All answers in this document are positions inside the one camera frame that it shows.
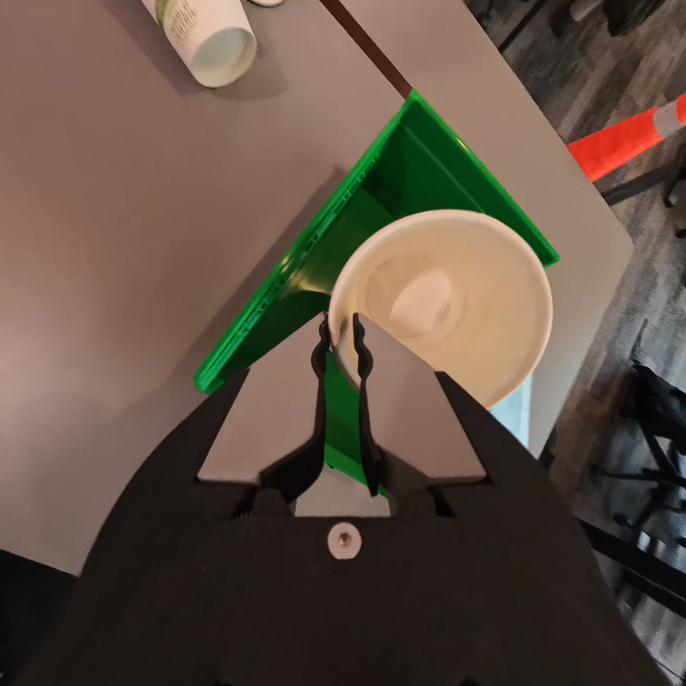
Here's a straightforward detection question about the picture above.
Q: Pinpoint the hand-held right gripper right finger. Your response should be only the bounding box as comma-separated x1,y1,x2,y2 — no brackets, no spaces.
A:
351,312,489,496

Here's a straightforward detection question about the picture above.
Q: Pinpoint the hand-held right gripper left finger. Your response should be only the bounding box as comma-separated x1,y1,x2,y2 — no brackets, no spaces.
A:
197,312,330,504

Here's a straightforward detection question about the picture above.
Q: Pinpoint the green plastic bin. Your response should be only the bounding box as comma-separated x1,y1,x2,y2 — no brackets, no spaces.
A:
194,88,561,496

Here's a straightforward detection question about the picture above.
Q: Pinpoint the black office chair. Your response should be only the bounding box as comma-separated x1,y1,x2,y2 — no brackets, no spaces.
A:
538,322,686,617

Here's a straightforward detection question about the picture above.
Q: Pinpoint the orange traffic cone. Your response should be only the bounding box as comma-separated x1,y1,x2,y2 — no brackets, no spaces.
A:
567,94,686,183

